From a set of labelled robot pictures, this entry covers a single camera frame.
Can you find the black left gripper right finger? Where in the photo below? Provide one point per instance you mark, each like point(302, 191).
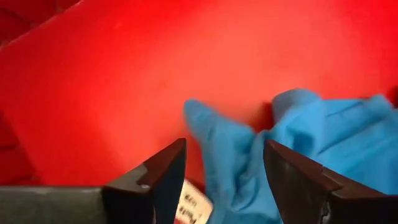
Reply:
point(295, 180)

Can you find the red plastic laundry bin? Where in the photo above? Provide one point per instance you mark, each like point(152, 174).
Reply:
point(155, 77)

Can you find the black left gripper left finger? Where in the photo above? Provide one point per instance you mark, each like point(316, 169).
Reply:
point(149, 193)

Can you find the bright blue cloth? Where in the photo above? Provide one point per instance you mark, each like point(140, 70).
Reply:
point(342, 133)

